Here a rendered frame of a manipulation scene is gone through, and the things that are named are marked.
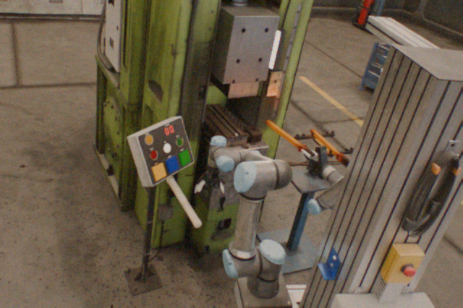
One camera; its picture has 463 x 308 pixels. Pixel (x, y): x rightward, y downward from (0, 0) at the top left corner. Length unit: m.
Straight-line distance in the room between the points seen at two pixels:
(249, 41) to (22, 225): 2.12
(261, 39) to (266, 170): 1.04
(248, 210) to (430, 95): 0.84
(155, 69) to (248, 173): 1.41
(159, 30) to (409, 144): 1.86
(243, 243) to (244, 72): 1.08
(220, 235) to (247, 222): 1.49
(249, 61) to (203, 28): 0.33
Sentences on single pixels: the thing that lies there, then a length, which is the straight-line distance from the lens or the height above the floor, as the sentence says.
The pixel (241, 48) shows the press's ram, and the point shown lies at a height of 1.58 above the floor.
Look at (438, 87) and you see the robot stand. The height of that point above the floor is 2.01.
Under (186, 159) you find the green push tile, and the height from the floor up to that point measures 1.00.
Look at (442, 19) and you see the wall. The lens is 11.30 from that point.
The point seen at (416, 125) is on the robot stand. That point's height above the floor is 1.89.
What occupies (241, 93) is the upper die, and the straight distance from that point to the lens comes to 2.62.
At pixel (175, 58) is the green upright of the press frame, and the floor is 1.48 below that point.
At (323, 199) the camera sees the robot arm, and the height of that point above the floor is 1.10.
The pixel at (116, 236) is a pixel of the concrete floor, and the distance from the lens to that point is 3.40.
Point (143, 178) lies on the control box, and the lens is 2.33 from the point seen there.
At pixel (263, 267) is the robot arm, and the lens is 1.95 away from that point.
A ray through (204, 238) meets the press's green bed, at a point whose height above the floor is 0.19.
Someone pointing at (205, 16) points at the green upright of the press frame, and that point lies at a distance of 2.47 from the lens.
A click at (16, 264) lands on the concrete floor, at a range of 3.30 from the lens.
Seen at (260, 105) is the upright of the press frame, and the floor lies 1.11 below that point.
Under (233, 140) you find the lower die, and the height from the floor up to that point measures 0.96.
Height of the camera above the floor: 2.39
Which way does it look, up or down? 29 degrees down
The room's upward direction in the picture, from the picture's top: 9 degrees clockwise
